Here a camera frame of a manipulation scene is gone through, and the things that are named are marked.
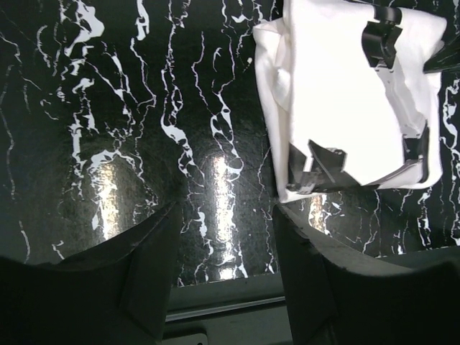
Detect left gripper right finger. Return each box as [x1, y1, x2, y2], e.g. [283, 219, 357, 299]
[272, 206, 459, 344]

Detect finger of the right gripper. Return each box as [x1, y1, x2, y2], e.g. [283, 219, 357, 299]
[423, 35, 460, 73]

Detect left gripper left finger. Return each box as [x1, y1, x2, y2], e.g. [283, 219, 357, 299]
[1, 203, 182, 344]

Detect white t-shirt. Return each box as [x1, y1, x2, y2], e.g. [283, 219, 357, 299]
[253, 1, 447, 203]

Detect black marbled table mat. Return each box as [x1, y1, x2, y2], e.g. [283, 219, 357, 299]
[0, 0, 460, 288]

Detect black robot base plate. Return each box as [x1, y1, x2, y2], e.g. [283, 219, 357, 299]
[162, 273, 293, 344]

